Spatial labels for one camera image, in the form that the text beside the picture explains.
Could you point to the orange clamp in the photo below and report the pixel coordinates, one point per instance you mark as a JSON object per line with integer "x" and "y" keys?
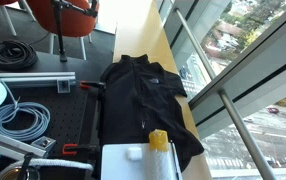
{"x": 74, "y": 149}
{"x": 91, "y": 84}

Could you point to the lower orange clamp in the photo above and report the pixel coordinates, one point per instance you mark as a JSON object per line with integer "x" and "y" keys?
{"x": 74, "y": 149}

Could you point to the yellow tape piece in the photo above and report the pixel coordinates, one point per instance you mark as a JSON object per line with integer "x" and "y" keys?
{"x": 158, "y": 140}

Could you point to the small white block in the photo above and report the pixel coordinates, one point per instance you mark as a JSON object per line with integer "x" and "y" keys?
{"x": 134, "y": 154}

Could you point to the steel window handrail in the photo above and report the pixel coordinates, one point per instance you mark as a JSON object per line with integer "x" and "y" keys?
{"x": 263, "y": 167}

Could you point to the upper orange clamp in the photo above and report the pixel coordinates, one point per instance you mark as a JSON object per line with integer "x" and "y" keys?
{"x": 91, "y": 84}

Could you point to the orange chair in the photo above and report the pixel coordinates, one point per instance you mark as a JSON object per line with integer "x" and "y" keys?
{"x": 43, "y": 13}

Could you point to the upper aluminium rail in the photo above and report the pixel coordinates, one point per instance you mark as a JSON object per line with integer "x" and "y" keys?
{"x": 62, "y": 81}

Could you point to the aluminium rail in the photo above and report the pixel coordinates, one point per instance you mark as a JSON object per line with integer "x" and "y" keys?
{"x": 16, "y": 149}
{"x": 62, "y": 81}

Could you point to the silver zipper pull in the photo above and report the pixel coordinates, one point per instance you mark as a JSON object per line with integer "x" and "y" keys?
{"x": 143, "y": 124}

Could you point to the white paper towel roll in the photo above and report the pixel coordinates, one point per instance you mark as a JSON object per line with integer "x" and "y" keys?
{"x": 160, "y": 166}

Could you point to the black fleece jumper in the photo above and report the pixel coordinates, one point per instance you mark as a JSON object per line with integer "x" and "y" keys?
{"x": 140, "y": 90}

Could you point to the lower aluminium rail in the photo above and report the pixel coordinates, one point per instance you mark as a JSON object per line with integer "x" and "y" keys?
{"x": 16, "y": 149}

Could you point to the black camera stand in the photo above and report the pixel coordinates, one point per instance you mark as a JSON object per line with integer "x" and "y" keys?
{"x": 74, "y": 18}

